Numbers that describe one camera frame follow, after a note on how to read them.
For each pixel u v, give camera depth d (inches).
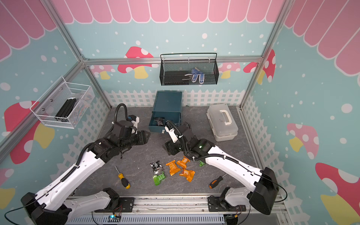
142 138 25.4
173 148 25.1
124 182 31.9
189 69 36.3
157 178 32.6
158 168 34.1
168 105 36.3
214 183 31.2
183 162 34.5
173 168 34.1
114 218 28.6
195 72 34.9
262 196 14.9
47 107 26.1
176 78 34.3
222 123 37.2
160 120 35.6
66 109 27.3
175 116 39.3
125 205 29.4
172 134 25.3
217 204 29.2
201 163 34.4
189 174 32.8
